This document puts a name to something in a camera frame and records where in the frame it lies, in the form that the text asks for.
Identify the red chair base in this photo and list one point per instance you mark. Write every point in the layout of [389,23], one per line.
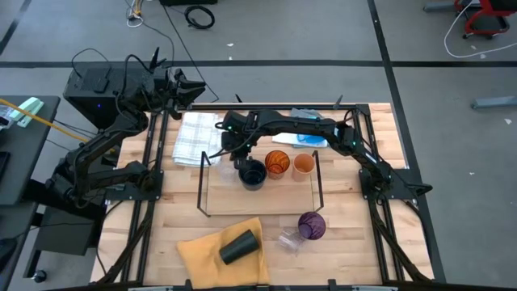
[480,29]

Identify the black computer tower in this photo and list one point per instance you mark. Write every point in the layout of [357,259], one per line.
[81,101]

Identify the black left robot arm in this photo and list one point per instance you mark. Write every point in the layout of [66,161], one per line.
[101,137]

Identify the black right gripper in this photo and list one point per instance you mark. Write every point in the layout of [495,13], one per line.
[236,145]

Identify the black box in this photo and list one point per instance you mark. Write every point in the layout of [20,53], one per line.
[186,2]

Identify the tall black cup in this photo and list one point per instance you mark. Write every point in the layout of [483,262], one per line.
[239,247]

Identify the grey cloth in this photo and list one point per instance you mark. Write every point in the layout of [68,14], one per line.
[303,113]

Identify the orange faceted tumbler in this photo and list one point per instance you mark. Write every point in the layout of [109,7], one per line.
[277,161]

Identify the mint green stapler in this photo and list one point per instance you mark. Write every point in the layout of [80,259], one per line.
[28,108]

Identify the white checked cloth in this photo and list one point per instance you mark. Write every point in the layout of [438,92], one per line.
[196,137]

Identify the black desk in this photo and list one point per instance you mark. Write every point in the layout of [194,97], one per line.
[28,161]

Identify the yellow waffle cloth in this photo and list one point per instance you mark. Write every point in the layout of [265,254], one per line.
[202,262]

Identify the black floor stand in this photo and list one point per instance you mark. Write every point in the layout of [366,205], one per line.
[64,234]

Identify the dark blue enamel mug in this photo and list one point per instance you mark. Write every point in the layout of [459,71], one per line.
[253,178]

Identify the peach matte plastic cup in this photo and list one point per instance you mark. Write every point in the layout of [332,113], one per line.
[303,163]

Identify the grey metal floor bar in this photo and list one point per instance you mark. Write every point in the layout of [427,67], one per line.
[497,102]

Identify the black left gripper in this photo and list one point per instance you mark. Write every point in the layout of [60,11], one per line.
[167,89]

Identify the grey floor object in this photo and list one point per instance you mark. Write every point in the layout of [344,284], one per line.
[438,6]

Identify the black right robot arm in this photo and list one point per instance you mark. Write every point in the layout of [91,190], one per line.
[303,121]

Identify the black caster wheel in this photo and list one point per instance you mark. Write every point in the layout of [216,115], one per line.
[39,276]

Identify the grey metal bracket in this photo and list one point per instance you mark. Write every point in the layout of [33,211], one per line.
[373,288]
[149,288]

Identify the purple faceted tumbler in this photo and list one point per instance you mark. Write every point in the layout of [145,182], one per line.
[312,226]

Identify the clear plastic cup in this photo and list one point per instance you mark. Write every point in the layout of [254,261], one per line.
[290,241]

